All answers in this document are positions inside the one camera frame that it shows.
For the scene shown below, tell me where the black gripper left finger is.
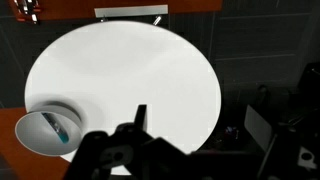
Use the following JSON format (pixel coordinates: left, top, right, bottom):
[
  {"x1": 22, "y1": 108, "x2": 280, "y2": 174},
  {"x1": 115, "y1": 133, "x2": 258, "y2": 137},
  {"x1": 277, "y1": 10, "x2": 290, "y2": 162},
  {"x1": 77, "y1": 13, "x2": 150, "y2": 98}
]
[{"x1": 134, "y1": 104, "x2": 147, "y2": 130}]

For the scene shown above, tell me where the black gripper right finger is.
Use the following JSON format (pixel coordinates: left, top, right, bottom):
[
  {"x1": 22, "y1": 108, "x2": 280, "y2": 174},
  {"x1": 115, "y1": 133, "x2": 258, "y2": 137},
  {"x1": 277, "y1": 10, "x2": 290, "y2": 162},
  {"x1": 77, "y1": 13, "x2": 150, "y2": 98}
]
[{"x1": 244, "y1": 105, "x2": 274, "y2": 152}]

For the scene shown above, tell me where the teal and black marker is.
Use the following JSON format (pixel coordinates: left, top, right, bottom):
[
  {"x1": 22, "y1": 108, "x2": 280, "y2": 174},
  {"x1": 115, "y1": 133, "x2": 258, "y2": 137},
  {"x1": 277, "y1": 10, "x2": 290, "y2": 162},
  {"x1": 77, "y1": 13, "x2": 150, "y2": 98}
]
[{"x1": 42, "y1": 113, "x2": 69, "y2": 144}]

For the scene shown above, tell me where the round white table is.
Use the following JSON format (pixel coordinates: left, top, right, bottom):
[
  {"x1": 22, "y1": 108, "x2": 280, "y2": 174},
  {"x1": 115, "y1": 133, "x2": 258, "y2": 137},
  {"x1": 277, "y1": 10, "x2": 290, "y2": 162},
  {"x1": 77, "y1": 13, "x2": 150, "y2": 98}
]
[{"x1": 24, "y1": 21, "x2": 221, "y2": 153}]

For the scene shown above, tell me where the white bowl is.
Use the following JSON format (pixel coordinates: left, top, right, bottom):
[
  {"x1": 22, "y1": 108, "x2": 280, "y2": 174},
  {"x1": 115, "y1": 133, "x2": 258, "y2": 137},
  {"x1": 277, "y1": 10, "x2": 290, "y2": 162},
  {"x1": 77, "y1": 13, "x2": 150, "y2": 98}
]
[{"x1": 15, "y1": 105, "x2": 83, "y2": 156}]

